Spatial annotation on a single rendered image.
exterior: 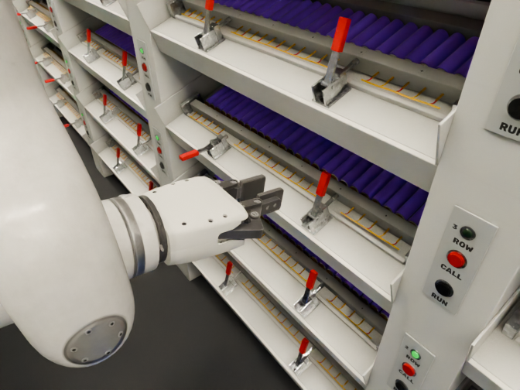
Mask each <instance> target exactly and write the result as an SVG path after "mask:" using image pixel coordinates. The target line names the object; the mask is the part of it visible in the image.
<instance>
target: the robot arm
mask: <svg viewBox="0 0 520 390"><path fill-rule="evenodd" d="M265 180H266V178H265V176H264V175H263V174H261V175H257V176H253V177H249V178H246V179H243V180H239V182H238V181H237V180H234V179H232V180H227V181H221V180H212V179H209V178H207V177H205V176H198V177H193V178H189V179H185V180H181V181H177V182H175V183H170V184H167V185H165V186H161V187H159V188H156V189H154V190H150V191H149V192H146V193H143V194H141V195H139V196H136V195H135V194H133V193H130V194H126V195H125V194H122V195H119V196H118V197H113V198H110V199H107V200H101V199H100V197H99V195H98V192H97V190H96V188H95V186H94V184H93V182H92V179H91V177H90V175H89V173H88V171H87V169H86V167H85V165H84V163H83V161H82V159H81V157H80V155H79V153H78V151H77V150H76V148H75V146H74V144H73V142H72V140H71V138H70V136H69V135H68V133H67V130H66V129H65V127H64V126H63V123H62V121H61V120H60V118H59V116H58V114H57V113H56V111H55V109H54V107H53V105H52V103H51V101H50V99H49V97H48V95H47V93H46V90H45V88H44V86H43V83H42V81H41V79H40V76H39V73H38V70H37V69H36V65H35V62H34V60H33V56H32V54H31V51H30V49H29V45H28V43H27V41H26V37H25V34H24V32H23V30H22V26H21V24H20V21H19V17H18V16H17V13H16V10H15V7H14V5H13V3H12V0H0V328H2V327H5V326H8V325H9V324H12V323H15V325H16V326H17V327H18V328H19V330H20V331H21V332H22V334H23V335H24V337H25V338H26V339H27V341H28V342H29V343H30V344H31V345H32V346H33V347H34V348H35V349H36V350H37V351H38V352H39V353H40V354H41V355H42V356H44V357H45V358H47V359H48V360H50V361H52V362H54V363H56V364H59V365H62V366H65V367H68V368H85V367H89V366H92V365H95V364H98V363H100V362H102V361H104V360H106V359H108V358H109V357H110V356H112V355H113V354H114V353H115V352H116V351H117V350H118V349H119V348H120V347H121V346H122V345H123V343H124V342H125V341H126V339H127V338H128V335H129V334H130V331H131V329H132V324H133V321H134V316H135V301H134V296H133V291H132V286H131V283H130V280H129V279H132V278H134V277H136V276H139V275H142V274H145V273H147V272H151V271H152V270H155V269H156V268H157V266H158V264H159V263H161V262H165V263H166V264H167V265H178V264H183V263H187V262H194V261H197V260H201V259H204V258H209V257H212V256H215V255H219V254H221V253H224V252H226V251H230V250H233V249H235V248H238V247H240V246H242V245H243V244H244V243H245V239H246V238H261V237H262V232H263V225H262V221H261V220H260V217H261V216H262V215H265V214H269V213H271V212H274V211H276V210H279V209H280V207H281V204H282V197H283V193H284V189H283V188H281V187H278V188H275V189H272V190H268V191H265V192H264V189H265ZM236 199H238V200H236ZM250 209H251V211H250V214H248V213H247V210H250Z"/></svg>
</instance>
